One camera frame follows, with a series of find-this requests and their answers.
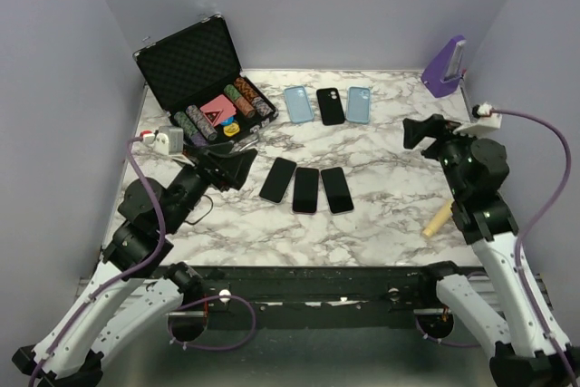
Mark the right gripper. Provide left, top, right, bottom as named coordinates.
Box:
left=404, top=112, right=488, bottom=199

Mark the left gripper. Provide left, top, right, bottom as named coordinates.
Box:
left=165, top=142, right=259, bottom=234

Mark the phone from blue case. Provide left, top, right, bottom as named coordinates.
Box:
left=258, top=158, right=297, bottom=204

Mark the black cased phone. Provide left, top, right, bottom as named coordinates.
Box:
left=292, top=167, right=319, bottom=214

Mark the light blue phone case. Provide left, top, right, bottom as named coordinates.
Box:
left=284, top=85, right=314, bottom=124

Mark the black phone case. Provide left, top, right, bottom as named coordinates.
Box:
left=316, top=88, right=345, bottom=126

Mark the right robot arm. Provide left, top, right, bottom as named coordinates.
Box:
left=402, top=114, right=579, bottom=386

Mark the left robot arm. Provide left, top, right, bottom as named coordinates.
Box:
left=13, top=146, right=257, bottom=386

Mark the black poker chip case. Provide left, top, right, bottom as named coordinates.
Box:
left=133, top=15, right=278, bottom=148

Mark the yellow dealer chip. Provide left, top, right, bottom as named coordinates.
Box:
left=223, top=121, right=240, bottom=137

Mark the purple metronome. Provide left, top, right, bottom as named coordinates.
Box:
left=420, top=34, right=467, bottom=99

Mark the pink card box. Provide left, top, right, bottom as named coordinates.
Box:
left=200, top=94, right=237, bottom=127

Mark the wooden cylinder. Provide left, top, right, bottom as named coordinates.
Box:
left=421, top=199, right=453, bottom=239

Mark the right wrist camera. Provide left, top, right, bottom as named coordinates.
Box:
left=453, top=102, right=502, bottom=137

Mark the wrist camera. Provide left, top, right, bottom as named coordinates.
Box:
left=453, top=102, right=502, bottom=137
left=140, top=125, right=184, bottom=156

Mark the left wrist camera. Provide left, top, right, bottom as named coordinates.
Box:
left=140, top=125, right=184, bottom=156

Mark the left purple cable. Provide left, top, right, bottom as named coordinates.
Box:
left=26, top=132, right=258, bottom=387

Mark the purple cable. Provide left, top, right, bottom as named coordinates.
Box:
left=26, top=132, right=258, bottom=387
left=414, top=105, right=576, bottom=387

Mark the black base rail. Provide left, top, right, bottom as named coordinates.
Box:
left=140, top=264, right=481, bottom=329

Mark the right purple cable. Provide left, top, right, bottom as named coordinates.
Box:
left=414, top=105, right=576, bottom=387

